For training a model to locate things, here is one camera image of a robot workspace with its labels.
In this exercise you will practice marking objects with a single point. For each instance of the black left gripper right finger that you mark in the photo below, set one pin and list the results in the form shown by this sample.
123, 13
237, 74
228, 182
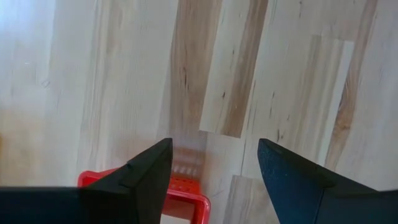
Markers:
311, 202

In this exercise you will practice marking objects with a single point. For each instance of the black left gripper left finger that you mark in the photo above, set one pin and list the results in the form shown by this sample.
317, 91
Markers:
124, 202

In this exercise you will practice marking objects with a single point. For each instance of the red plastic basket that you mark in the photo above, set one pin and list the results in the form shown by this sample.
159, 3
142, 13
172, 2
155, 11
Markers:
199, 202

